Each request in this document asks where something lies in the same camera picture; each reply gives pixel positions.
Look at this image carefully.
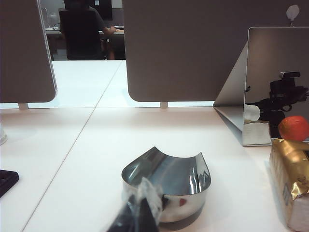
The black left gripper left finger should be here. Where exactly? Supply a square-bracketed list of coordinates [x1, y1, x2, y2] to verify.
[107, 197, 159, 232]

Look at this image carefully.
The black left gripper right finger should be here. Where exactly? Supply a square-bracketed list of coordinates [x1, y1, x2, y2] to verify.
[138, 177, 165, 224]

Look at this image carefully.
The gold tissue box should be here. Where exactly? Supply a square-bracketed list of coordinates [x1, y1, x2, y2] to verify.
[269, 138, 309, 230]

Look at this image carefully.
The steel metal scoop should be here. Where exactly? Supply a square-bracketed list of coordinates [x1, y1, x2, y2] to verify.
[121, 146, 212, 223]

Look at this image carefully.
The black flat case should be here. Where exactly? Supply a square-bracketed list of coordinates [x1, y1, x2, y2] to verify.
[0, 169, 20, 199]

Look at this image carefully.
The dark monitor panel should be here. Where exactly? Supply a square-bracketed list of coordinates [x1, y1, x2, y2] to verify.
[122, 0, 309, 102]

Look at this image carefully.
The clear tray with items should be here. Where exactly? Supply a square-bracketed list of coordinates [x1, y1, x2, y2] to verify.
[213, 26, 309, 147]

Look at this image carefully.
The seated person in dark shirt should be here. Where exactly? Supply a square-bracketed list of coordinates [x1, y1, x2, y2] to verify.
[59, 0, 118, 60]

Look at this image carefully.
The narrow grey desk divider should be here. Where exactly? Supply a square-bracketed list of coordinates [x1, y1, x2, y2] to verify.
[0, 0, 58, 103]

